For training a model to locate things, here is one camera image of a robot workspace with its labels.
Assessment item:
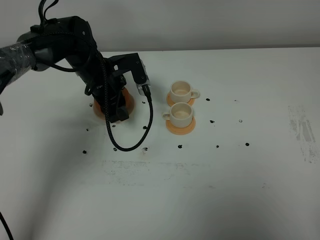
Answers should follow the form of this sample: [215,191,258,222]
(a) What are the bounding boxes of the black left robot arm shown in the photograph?
[0,16,129,123]

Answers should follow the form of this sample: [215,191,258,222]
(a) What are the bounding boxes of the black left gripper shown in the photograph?
[84,57,129,123]

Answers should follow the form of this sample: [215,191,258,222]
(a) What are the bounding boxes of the near orange coaster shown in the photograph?
[165,117,196,136]

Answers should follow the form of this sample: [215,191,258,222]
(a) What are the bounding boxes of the brown clay teapot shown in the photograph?
[92,88,135,121]

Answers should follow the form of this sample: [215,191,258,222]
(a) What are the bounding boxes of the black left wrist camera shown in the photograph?
[108,53,151,99]

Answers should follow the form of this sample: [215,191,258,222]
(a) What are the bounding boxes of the white teacup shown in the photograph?
[162,102,194,128]
[169,81,200,103]

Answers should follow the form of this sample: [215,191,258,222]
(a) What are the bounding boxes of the near white teacup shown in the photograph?
[162,102,194,128]

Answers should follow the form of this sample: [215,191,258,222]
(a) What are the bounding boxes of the black braided camera cable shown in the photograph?
[32,31,154,152]

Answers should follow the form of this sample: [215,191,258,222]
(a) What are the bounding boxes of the far white teacup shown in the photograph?
[169,81,200,103]

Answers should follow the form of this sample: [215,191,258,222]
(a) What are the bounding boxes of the orange coaster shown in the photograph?
[165,117,196,136]
[166,93,195,107]

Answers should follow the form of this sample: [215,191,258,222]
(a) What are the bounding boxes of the far orange coaster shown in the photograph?
[166,93,195,107]

